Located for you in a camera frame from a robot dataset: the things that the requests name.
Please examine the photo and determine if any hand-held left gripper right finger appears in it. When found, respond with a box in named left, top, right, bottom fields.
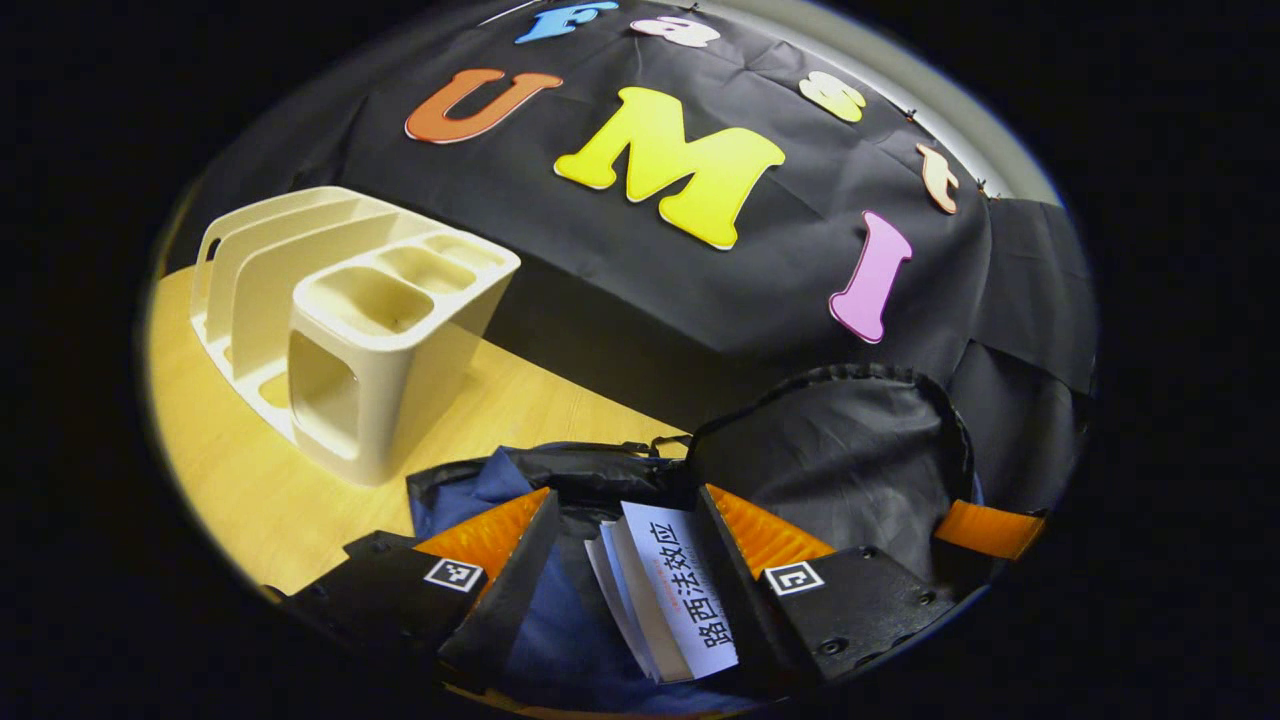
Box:
left=695, top=484, right=958, bottom=691

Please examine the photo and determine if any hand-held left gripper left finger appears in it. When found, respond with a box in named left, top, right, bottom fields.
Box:
left=283, top=487, right=561, bottom=693

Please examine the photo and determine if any grey cover book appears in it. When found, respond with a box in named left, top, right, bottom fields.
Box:
left=618, top=500, right=742, bottom=683

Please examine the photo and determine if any blue schoolbag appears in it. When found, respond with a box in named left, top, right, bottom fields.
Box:
left=405, top=362, right=986, bottom=716

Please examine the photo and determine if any cream plastic bookshelf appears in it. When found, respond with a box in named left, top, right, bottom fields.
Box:
left=190, top=186, right=523, bottom=488

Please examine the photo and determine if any black backdrop cloth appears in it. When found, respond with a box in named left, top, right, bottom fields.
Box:
left=165, top=0, right=1099, bottom=521

